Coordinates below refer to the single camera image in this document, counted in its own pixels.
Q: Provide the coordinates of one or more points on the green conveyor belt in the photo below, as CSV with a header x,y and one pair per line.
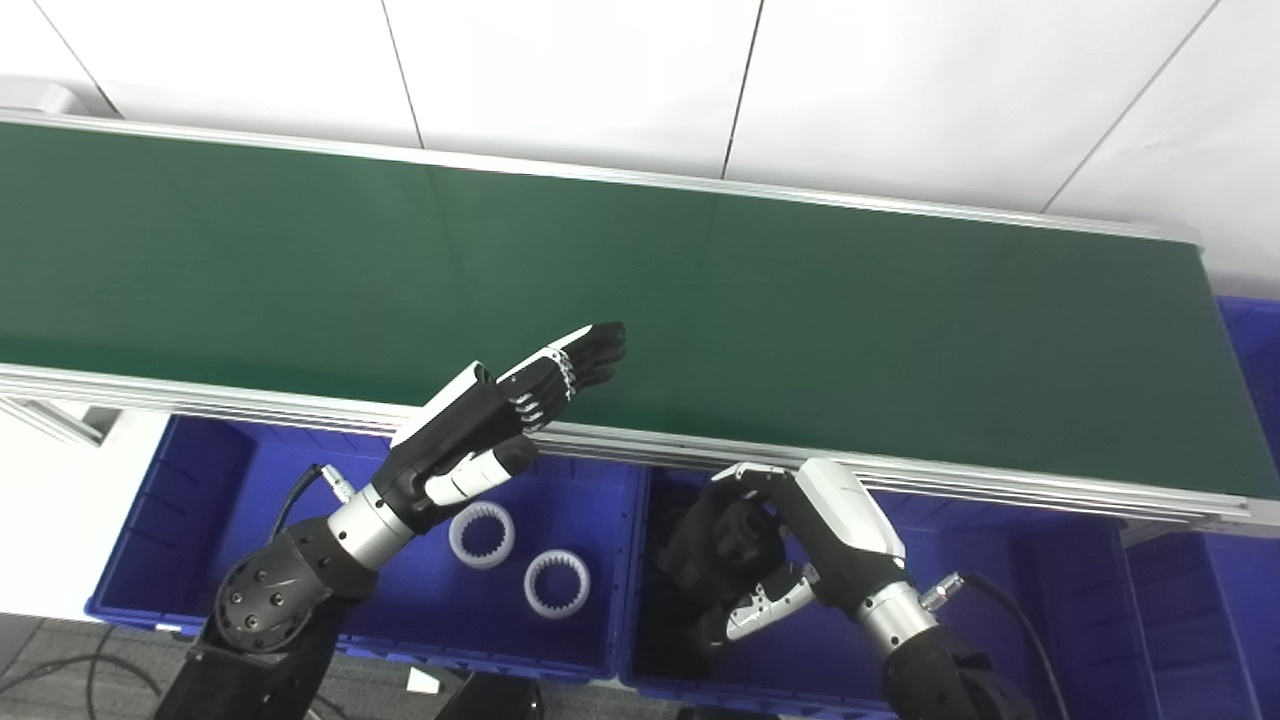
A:
x,y
700,320

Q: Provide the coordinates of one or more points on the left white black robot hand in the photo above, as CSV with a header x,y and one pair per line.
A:
x,y
470,430

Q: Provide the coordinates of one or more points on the large blue plastic bin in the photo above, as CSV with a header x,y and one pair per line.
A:
x,y
1240,620

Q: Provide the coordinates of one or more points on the small white paper tag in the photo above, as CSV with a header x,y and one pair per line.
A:
x,y
424,682

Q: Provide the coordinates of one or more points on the aluminium conveyor support leg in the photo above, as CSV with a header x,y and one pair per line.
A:
x,y
60,420

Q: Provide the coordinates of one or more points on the blue plastic bin with gears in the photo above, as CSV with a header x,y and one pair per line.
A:
x,y
200,520

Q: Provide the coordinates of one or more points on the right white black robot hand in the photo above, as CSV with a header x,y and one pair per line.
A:
x,y
845,530

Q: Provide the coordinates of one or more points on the blue plastic bin black parts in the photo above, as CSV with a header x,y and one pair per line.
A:
x,y
1020,620

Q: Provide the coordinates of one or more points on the black robot body part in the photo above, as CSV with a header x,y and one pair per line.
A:
x,y
490,700

